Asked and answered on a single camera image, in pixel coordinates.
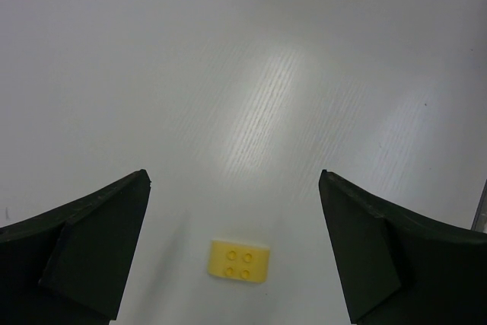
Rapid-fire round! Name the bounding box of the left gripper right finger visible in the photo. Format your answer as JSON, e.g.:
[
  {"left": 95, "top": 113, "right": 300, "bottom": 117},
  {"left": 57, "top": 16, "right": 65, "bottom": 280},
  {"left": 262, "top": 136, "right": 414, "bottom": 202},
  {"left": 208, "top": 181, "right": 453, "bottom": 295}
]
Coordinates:
[{"left": 319, "top": 170, "right": 486, "bottom": 324}]

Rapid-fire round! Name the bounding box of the yellow lego slope brick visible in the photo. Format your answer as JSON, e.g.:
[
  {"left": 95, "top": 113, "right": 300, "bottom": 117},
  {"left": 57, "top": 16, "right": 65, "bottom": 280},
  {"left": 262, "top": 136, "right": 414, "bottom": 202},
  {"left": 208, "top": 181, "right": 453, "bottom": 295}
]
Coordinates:
[{"left": 207, "top": 240, "right": 270, "bottom": 284}]

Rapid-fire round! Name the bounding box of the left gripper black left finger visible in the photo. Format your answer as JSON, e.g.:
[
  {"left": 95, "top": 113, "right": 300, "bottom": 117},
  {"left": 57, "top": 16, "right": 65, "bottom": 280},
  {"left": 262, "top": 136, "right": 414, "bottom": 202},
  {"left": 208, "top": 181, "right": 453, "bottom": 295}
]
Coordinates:
[{"left": 1, "top": 170, "right": 151, "bottom": 324}]

